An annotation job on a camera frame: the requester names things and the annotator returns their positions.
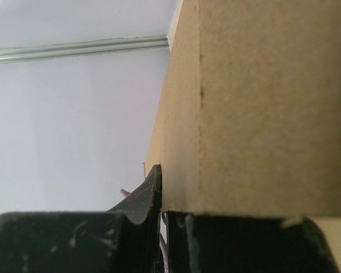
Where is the aluminium frame post left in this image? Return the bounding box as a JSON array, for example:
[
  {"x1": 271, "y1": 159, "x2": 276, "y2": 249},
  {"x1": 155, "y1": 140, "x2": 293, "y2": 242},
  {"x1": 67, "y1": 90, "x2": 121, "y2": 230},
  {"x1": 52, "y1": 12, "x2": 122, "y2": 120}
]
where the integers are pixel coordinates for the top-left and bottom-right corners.
[{"x1": 0, "y1": 35, "x2": 168, "y2": 64}]

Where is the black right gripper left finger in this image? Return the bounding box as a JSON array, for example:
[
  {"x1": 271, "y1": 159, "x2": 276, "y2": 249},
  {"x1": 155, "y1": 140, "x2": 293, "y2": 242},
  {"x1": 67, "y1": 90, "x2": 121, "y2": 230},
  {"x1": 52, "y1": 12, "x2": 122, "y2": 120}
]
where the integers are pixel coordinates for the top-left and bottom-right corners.
[{"x1": 0, "y1": 165, "x2": 163, "y2": 272}]

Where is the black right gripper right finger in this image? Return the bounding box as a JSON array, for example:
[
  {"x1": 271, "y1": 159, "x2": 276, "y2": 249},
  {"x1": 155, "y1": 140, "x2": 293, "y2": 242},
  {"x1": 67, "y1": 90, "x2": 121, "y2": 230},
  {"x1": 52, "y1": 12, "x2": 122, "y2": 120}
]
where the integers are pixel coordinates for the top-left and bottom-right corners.
[{"x1": 167, "y1": 212, "x2": 340, "y2": 272}]

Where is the brown cardboard box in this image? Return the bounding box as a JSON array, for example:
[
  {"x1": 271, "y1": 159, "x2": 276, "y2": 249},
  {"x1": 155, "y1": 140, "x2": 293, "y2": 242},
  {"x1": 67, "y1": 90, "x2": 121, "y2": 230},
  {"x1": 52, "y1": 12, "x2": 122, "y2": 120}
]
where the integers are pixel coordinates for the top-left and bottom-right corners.
[{"x1": 145, "y1": 1, "x2": 341, "y2": 270}]

